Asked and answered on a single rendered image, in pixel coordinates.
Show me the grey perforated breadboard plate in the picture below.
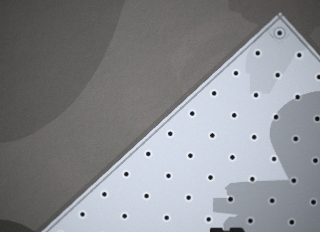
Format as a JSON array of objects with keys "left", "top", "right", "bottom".
[{"left": 41, "top": 13, "right": 320, "bottom": 232}]

